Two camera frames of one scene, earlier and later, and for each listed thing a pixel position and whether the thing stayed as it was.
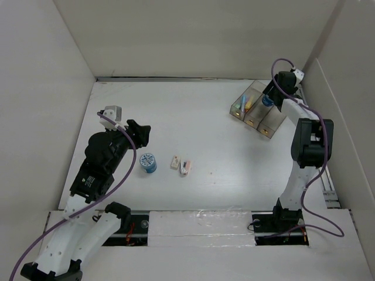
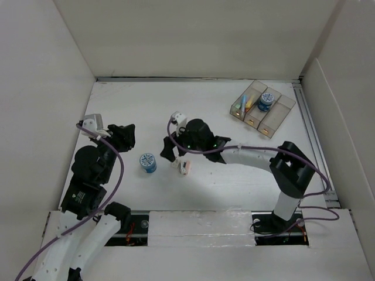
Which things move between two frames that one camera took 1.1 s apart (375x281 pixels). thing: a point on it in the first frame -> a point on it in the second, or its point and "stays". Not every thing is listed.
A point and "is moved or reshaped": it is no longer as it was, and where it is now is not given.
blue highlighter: x=244 y=99 stays
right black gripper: x=269 y=89 -> x=168 y=149
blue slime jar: x=147 y=162 stays
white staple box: x=175 y=162 stays
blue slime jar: x=266 y=100 is moved or reshaped
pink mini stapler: x=184 y=167 stays
